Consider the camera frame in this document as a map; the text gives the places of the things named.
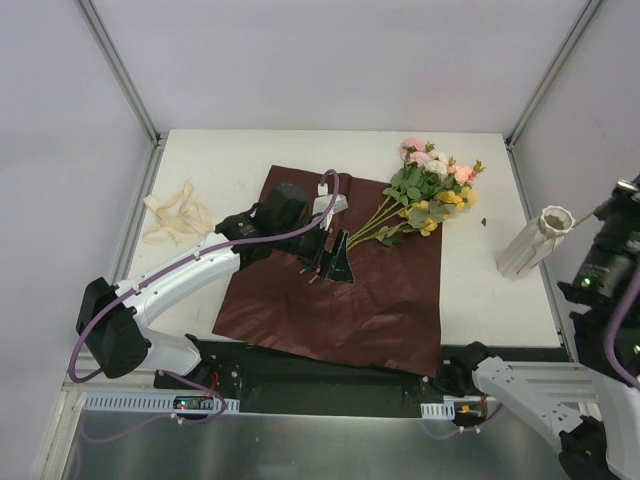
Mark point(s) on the right white cable duct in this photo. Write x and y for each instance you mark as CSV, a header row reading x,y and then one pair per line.
x,y
438,411

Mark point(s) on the artificial flower bouquet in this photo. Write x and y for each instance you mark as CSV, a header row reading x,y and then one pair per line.
x,y
428,189

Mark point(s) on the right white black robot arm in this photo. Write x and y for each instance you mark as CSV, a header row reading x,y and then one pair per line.
x,y
607,342

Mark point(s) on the red wrapping paper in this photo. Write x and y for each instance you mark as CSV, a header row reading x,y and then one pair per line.
x,y
389,317

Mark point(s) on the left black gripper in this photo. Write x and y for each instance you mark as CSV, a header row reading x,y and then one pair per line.
x,y
325,255

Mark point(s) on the white cable duct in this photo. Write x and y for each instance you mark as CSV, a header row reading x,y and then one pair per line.
x,y
438,411
152,403

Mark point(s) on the right aluminium frame post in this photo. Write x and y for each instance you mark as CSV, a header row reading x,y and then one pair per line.
x,y
571,40

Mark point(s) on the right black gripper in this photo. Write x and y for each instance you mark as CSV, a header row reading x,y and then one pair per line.
x,y
615,215

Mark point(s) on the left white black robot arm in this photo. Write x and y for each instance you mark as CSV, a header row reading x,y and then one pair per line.
x,y
114,321

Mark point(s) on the left white cable duct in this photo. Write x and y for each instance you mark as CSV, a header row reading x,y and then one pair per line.
x,y
152,403

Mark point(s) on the white ribbed vase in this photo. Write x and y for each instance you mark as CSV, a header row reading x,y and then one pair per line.
x,y
537,240

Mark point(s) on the cream ribbon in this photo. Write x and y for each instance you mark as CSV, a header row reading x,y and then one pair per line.
x,y
177,218

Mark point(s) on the left aluminium frame post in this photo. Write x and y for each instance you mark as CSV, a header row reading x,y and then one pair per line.
x,y
116,65

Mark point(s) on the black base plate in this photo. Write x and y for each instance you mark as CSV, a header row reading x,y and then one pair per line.
x,y
267,381

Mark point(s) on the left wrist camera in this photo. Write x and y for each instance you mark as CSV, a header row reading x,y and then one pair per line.
x,y
323,199

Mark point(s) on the aluminium frame post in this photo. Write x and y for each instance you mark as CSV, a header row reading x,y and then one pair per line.
x,y
116,65
571,40

